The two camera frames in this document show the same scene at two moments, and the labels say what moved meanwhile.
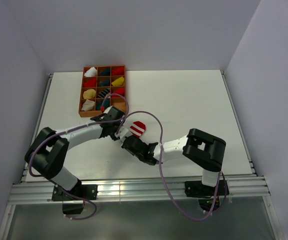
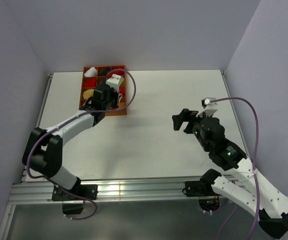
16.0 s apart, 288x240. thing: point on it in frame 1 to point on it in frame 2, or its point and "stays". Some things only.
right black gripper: [128, 150] to [184, 115]
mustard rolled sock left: [89, 93] stays
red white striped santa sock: [137, 128] to [120, 96]
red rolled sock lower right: [121, 91] stays
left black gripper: [113, 137] to [113, 91]
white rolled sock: [92, 72] stays
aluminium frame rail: [241, 187] stays
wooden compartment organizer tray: [102, 86] stays
